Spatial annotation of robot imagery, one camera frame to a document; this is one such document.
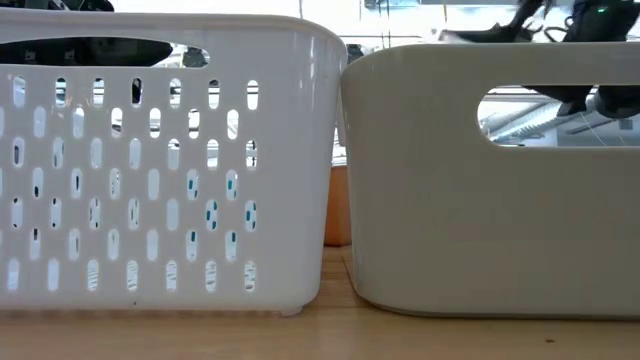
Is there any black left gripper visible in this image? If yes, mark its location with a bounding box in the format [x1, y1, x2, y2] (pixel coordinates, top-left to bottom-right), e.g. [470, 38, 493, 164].
[0, 37, 174, 68]

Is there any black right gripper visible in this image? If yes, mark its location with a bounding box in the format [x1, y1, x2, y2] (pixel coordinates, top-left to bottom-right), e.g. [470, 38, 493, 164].
[439, 0, 640, 44]

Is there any grey plastic basket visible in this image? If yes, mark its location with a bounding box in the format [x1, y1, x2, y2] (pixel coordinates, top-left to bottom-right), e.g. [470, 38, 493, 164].
[339, 42, 640, 320]

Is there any white perforated plastic basket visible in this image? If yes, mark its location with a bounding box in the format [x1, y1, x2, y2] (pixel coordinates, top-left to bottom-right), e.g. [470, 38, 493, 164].
[0, 8, 348, 318]

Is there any orange plastic basket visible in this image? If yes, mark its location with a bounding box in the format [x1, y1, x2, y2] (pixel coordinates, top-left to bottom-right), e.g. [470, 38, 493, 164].
[324, 164, 353, 247]

